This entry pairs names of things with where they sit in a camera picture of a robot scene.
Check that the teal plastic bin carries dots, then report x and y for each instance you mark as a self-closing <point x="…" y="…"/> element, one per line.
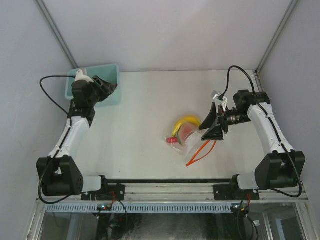
<point x="109" y="73"/>

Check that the red fake watermelon slice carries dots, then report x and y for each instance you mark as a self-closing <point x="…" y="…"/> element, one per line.
<point x="185" y="131"/>

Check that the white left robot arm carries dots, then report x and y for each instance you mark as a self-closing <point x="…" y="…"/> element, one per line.
<point x="58" y="172"/>

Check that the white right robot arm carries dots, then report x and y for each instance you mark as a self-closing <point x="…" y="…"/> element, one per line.
<point x="282" y="165"/>

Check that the red fake chili pepper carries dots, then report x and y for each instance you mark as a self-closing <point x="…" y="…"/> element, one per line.
<point x="172" y="140"/>

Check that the aluminium frame rail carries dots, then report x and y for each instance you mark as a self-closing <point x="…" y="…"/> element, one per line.
<point x="170" y="191"/>

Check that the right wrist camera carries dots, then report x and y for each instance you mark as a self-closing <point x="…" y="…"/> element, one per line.
<point x="219" y="99"/>

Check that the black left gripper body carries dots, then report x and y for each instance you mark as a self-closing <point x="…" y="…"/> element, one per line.
<point x="99" y="94"/>

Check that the blue slotted cable duct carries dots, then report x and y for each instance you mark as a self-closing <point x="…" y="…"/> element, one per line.
<point x="142" y="208"/>

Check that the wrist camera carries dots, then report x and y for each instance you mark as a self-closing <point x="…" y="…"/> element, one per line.
<point x="81" y="75"/>
<point x="219" y="99"/>

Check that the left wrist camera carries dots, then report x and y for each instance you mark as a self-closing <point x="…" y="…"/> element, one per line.
<point x="81" y="75"/>

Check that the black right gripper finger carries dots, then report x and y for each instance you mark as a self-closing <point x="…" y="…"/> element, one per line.
<point x="211" y="120"/>
<point x="213" y="133"/>

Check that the yellow fake banana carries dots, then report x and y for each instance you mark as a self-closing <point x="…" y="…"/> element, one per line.
<point x="191" y="119"/>

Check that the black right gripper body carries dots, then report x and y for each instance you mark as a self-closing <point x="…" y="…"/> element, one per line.
<point x="232" y="117"/>

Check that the clear zip top bag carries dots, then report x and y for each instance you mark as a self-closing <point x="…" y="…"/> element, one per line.
<point x="194" y="149"/>

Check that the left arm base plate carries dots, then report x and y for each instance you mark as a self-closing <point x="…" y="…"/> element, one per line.
<point x="107" y="193"/>

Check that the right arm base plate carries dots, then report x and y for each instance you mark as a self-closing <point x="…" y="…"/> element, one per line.
<point x="224" y="192"/>

